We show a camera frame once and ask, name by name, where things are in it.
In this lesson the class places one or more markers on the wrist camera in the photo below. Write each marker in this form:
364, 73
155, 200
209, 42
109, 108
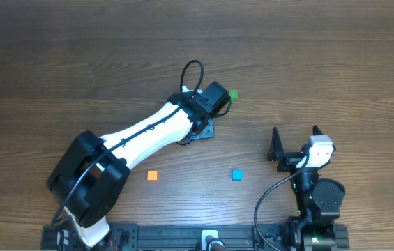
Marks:
185, 89
320, 150

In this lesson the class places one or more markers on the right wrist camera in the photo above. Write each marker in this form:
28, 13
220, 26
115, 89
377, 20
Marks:
320, 150

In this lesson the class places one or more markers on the blue cube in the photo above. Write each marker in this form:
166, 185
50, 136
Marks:
236, 175

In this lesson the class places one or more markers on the mounting rail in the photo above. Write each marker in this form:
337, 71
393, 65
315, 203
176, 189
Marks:
175, 237

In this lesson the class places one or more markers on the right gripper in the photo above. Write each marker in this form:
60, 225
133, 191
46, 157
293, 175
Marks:
289, 161

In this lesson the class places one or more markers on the orange cube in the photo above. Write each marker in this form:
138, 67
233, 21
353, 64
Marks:
152, 175

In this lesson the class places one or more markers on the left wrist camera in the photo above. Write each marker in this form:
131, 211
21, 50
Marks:
185, 89

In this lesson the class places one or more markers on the green cube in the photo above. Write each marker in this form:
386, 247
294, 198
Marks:
233, 95

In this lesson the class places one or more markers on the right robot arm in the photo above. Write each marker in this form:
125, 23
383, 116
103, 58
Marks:
327, 197

